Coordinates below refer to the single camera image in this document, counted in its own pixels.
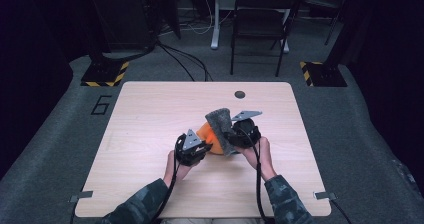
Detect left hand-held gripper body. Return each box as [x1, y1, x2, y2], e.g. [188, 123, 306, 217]
[175, 128, 210, 167]

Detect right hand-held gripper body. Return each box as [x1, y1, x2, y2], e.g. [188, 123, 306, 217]
[226, 109, 264, 150]

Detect orange plush toy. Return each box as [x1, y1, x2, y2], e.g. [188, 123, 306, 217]
[195, 121, 225, 156]

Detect grey cloth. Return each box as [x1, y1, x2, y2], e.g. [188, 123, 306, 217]
[204, 107, 240, 158]

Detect person's left hand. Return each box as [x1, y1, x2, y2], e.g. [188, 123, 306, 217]
[162, 149, 198, 189]

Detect person's right hand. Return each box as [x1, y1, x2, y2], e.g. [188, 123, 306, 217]
[241, 136, 278, 182]

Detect black striped stand base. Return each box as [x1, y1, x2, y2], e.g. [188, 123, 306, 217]
[80, 59, 130, 88]
[299, 61, 349, 88]

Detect grey tape strip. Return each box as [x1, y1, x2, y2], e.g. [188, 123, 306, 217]
[69, 190, 95, 204]
[313, 190, 338, 201]

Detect white desk leg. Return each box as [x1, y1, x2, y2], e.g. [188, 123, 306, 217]
[210, 0, 222, 51]

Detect black folding chair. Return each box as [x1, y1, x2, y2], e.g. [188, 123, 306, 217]
[229, 0, 302, 78]

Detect black cabinet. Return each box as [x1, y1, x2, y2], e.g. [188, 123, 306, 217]
[84, 0, 158, 52]

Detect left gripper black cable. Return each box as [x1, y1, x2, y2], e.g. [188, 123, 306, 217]
[149, 133, 188, 224]

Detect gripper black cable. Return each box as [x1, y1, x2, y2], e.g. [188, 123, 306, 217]
[243, 126, 268, 224]
[149, 133, 188, 224]

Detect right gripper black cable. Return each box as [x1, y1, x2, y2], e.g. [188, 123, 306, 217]
[243, 126, 268, 224]

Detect black floor cables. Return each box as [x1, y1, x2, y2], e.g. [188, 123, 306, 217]
[155, 40, 214, 83]

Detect white floor cable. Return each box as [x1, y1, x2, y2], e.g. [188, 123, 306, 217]
[184, 0, 235, 36]

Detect thin black table cable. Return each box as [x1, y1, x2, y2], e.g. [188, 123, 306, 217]
[329, 198, 353, 224]

